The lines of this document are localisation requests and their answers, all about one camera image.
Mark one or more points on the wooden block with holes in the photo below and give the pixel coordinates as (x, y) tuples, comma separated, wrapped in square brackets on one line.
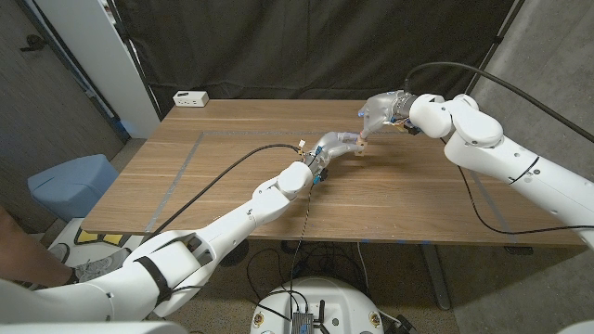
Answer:
[(361, 146)]

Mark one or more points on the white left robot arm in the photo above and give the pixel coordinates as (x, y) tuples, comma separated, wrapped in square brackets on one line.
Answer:
[(232, 227)]

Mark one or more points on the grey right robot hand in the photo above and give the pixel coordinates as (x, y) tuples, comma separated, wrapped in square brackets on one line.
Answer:
[(383, 110)]

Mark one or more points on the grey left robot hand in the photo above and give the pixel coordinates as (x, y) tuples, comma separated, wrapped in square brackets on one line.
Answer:
[(331, 145)]

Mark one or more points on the white cabinet panel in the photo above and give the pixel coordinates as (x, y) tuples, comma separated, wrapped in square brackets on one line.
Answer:
[(93, 46)]

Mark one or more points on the yellow and black floor object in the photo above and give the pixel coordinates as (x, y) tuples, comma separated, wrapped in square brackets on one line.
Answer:
[(93, 237)]

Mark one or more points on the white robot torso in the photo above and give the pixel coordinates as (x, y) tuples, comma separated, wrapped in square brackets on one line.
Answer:
[(334, 301)]

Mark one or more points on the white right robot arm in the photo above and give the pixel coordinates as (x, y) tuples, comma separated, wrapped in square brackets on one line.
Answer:
[(501, 148)]

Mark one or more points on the grey module on torso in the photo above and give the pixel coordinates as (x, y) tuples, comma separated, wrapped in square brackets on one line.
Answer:
[(302, 324)]

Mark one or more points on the white power strip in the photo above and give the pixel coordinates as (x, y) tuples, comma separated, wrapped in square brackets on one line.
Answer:
[(190, 98)]

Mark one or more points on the blue padded stool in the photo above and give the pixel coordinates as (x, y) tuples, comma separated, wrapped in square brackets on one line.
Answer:
[(69, 185)]

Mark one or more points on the person's bare limb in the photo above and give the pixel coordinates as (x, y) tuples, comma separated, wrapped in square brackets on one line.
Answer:
[(28, 264)]

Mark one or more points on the grey table leg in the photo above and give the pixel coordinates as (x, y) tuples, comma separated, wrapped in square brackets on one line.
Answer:
[(436, 278)]

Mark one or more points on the black backdrop stand pole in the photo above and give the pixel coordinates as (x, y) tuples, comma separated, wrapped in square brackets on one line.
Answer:
[(139, 69), (495, 41)]

